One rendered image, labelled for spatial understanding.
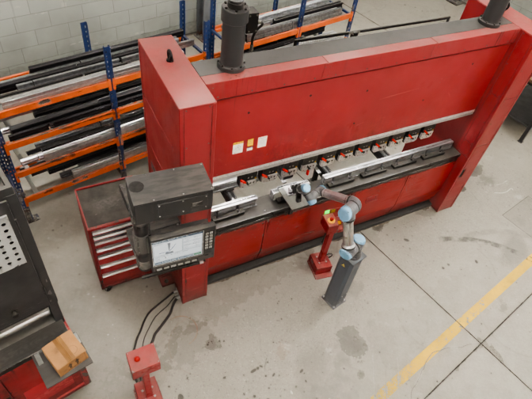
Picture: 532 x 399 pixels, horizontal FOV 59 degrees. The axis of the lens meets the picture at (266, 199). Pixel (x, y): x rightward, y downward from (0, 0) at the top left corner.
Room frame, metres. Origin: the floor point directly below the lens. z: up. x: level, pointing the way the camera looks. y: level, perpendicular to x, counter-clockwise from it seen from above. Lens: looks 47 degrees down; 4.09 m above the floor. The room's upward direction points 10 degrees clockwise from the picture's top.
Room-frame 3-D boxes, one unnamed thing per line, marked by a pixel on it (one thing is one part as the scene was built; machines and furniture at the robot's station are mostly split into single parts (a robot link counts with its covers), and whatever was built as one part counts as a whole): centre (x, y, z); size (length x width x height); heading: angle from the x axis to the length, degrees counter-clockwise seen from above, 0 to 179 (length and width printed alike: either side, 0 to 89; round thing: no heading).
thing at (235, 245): (3.43, -0.72, 0.41); 3.00 x 0.21 x 0.83; 124
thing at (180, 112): (2.70, 0.75, 1.15); 0.85 x 0.25 x 2.30; 34
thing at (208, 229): (1.94, 0.52, 1.42); 0.45 x 0.12 x 0.36; 120
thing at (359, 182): (3.43, -0.72, 0.85); 3.00 x 0.21 x 0.04; 124
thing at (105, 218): (2.55, 1.28, 0.50); 0.50 x 0.50 x 1.00; 34
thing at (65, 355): (1.19, 1.12, 1.04); 0.30 x 0.26 x 0.12; 136
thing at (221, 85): (3.46, -0.70, 2.23); 3.00 x 0.10 x 0.14; 124
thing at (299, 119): (3.47, -0.70, 1.74); 3.00 x 0.08 x 0.80; 124
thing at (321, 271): (2.98, -0.69, 0.06); 0.25 x 0.20 x 0.12; 26
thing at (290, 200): (2.98, -0.24, 1.00); 0.26 x 0.18 x 0.01; 34
